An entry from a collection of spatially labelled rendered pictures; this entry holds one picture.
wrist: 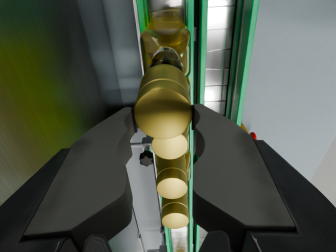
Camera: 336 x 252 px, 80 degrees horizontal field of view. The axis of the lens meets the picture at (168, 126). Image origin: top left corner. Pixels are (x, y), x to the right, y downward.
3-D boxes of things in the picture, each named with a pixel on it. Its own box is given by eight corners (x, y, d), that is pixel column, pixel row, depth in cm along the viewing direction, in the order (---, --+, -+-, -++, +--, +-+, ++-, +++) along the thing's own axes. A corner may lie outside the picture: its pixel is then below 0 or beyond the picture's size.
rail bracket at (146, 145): (128, 120, 50) (116, 155, 39) (155, 118, 50) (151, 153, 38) (130, 133, 52) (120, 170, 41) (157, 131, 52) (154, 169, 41)
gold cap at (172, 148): (151, 107, 21) (148, 130, 17) (185, 105, 21) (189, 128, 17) (154, 135, 23) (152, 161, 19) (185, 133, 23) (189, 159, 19)
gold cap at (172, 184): (155, 150, 24) (153, 178, 21) (185, 149, 24) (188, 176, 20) (158, 172, 26) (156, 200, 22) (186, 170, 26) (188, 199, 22)
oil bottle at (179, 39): (151, 17, 38) (135, 34, 20) (181, 15, 38) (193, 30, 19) (153, 48, 41) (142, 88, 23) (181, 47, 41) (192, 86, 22)
